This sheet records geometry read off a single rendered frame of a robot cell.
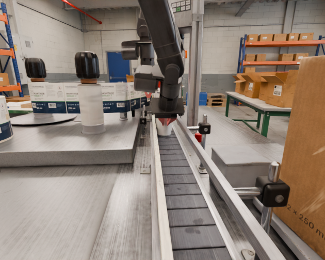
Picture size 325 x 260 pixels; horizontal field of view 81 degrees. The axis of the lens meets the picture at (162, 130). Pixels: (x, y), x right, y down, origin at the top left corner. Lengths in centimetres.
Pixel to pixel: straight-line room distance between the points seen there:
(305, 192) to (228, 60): 828
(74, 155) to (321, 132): 58
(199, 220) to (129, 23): 884
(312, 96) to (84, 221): 43
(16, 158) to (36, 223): 31
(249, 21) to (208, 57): 190
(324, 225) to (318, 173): 7
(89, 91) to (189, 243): 60
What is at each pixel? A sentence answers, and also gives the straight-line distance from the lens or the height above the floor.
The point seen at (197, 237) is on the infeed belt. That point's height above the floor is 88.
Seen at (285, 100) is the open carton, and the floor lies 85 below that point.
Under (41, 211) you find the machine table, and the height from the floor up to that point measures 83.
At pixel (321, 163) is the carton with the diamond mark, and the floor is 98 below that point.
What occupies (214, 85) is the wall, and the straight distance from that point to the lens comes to 848.
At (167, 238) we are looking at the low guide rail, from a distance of 25.
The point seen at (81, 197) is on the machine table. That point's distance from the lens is 49.
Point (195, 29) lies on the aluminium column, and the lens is 89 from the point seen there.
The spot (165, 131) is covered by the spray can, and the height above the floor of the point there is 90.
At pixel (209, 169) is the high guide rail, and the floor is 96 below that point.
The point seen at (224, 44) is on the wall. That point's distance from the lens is 860.
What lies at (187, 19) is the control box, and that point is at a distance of 90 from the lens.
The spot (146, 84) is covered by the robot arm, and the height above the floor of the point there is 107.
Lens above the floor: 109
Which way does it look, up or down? 16 degrees down
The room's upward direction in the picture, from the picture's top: straight up
